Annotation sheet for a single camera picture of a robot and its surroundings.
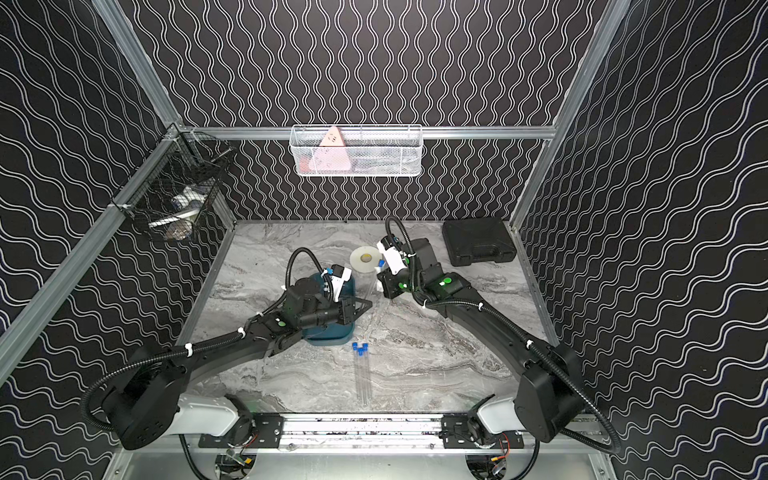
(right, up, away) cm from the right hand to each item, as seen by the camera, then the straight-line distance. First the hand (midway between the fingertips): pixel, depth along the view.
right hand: (379, 273), depth 80 cm
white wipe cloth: (0, -3, 0) cm, 3 cm away
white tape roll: (-6, +3, +29) cm, 30 cm away
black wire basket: (-65, +26, +13) cm, 71 cm away
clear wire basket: (-5, +49, +45) cm, 67 cm away
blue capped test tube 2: (-6, -25, +7) cm, 26 cm away
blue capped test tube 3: (-4, -27, +4) cm, 28 cm away
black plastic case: (+38, +10, +28) cm, 48 cm away
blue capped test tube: (-3, -5, +18) cm, 19 cm away
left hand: (-2, -7, -4) cm, 8 cm away
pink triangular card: (-15, +35, +10) cm, 39 cm away
